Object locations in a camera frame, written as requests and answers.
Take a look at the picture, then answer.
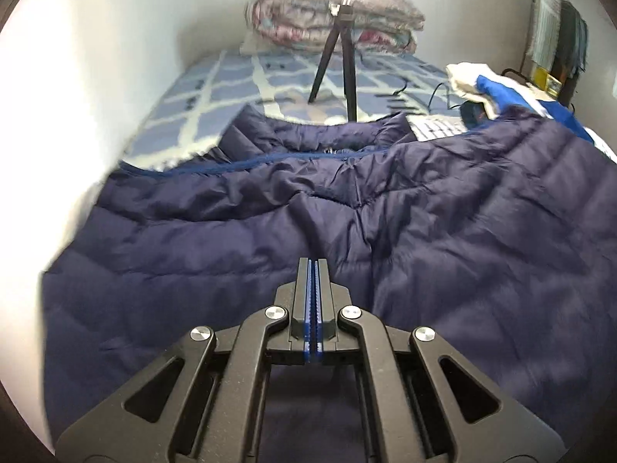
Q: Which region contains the black clothes rack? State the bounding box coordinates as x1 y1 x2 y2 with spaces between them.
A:
504 0 589 107

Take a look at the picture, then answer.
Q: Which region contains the black cable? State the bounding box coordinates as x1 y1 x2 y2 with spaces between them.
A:
381 79 466 112

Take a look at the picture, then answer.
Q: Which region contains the folded floral quilt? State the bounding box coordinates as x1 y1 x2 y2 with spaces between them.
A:
243 0 427 56

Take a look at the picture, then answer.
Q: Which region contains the blue jacket with cream lining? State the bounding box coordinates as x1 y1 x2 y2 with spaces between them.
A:
446 62 617 160

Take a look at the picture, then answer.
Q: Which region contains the dark hanging garment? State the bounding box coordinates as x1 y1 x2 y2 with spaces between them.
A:
559 0 589 102

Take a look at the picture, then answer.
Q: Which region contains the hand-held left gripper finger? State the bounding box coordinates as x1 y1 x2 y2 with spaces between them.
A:
54 257 312 463
311 257 566 463

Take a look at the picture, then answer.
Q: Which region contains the black tripod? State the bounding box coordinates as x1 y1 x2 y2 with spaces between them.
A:
308 0 358 122

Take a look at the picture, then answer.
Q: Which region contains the navy puffer jacket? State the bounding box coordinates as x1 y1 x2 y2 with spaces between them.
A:
41 106 617 463

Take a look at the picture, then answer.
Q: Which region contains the striped hanging towel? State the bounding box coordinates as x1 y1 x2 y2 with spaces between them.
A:
530 0 562 66

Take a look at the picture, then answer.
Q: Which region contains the yellow box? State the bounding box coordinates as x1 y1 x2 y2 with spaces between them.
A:
533 68 562 95

